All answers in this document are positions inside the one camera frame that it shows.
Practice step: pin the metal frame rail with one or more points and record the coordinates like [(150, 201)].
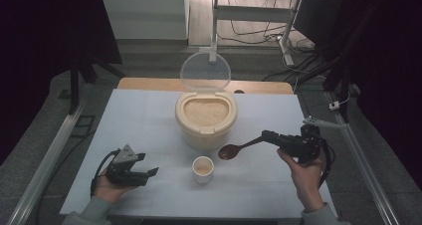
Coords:
[(365, 168), (49, 155)]

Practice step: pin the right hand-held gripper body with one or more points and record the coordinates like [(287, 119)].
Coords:
[(303, 145)]

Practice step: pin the beige rice container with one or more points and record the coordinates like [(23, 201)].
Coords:
[(205, 137)]

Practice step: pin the brown wooden spoon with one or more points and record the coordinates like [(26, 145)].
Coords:
[(229, 152)]

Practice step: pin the uncooked rice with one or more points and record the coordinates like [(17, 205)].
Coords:
[(206, 112)]

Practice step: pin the person's right hand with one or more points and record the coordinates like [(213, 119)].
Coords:
[(305, 181)]

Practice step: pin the small rice portion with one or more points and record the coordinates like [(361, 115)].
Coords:
[(203, 169)]

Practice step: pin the person's left hand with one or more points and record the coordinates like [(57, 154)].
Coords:
[(111, 191)]

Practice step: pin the white desk frame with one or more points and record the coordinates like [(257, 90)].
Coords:
[(252, 13)]

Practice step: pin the white cup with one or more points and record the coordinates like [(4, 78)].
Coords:
[(202, 178)]

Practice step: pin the pale blue table mat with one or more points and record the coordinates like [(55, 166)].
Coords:
[(139, 125)]

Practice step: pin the clear hinged container lid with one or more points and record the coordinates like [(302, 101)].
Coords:
[(205, 69)]

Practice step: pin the small white adapter box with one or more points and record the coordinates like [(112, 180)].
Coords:
[(334, 105)]

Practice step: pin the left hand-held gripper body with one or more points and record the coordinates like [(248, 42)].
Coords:
[(121, 173)]

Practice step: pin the black stand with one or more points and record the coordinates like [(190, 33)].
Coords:
[(345, 95), (74, 85)]

